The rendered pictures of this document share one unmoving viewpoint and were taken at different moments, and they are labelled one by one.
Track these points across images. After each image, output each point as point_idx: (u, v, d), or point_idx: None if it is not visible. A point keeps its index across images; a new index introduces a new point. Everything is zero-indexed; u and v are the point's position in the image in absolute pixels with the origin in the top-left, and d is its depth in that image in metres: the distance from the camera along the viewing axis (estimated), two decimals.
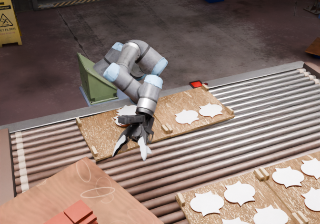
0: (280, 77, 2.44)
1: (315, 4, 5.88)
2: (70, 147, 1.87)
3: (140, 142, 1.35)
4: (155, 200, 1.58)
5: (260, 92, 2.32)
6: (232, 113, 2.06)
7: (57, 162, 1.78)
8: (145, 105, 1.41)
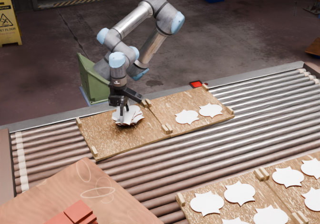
0: (280, 77, 2.44)
1: (315, 4, 5.88)
2: (70, 147, 1.87)
3: (127, 103, 1.88)
4: (155, 200, 1.58)
5: (260, 92, 2.32)
6: (232, 113, 2.06)
7: (57, 162, 1.78)
8: (126, 79, 1.78)
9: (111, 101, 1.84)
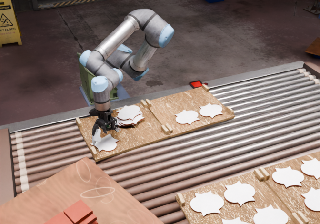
0: (280, 77, 2.44)
1: (315, 4, 5.88)
2: (70, 147, 1.87)
3: (95, 131, 1.80)
4: (155, 200, 1.58)
5: (260, 92, 2.33)
6: (232, 113, 2.06)
7: (57, 163, 1.78)
8: None
9: (113, 128, 1.77)
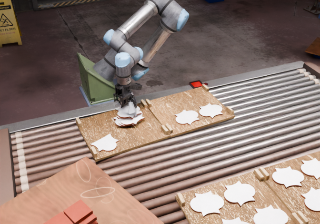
0: (280, 77, 2.44)
1: (315, 4, 5.88)
2: (70, 147, 1.87)
3: None
4: (155, 200, 1.58)
5: (260, 92, 2.33)
6: (232, 113, 2.06)
7: (57, 163, 1.78)
8: None
9: (120, 103, 1.91)
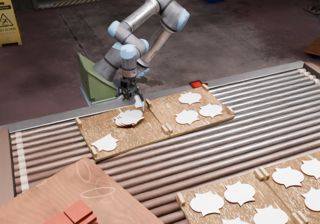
0: (280, 77, 2.44)
1: (315, 4, 5.88)
2: (70, 147, 1.87)
3: None
4: (155, 200, 1.58)
5: (260, 92, 2.33)
6: (232, 113, 2.06)
7: (57, 163, 1.78)
8: None
9: (125, 97, 1.86)
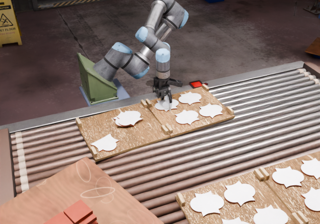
0: (280, 77, 2.44)
1: (315, 4, 5.88)
2: (70, 147, 1.87)
3: None
4: (155, 200, 1.58)
5: (260, 92, 2.33)
6: (232, 113, 2.06)
7: (57, 163, 1.78)
8: None
9: (156, 95, 2.06)
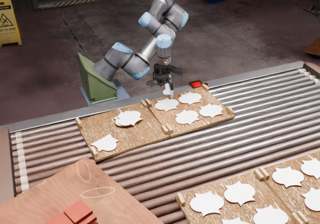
0: (280, 77, 2.44)
1: (315, 4, 5.88)
2: (70, 147, 1.87)
3: None
4: (155, 200, 1.58)
5: (260, 92, 2.33)
6: (232, 113, 2.06)
7: (57, 163, 1.78)
8: None
9: (156, 82, 2.01)
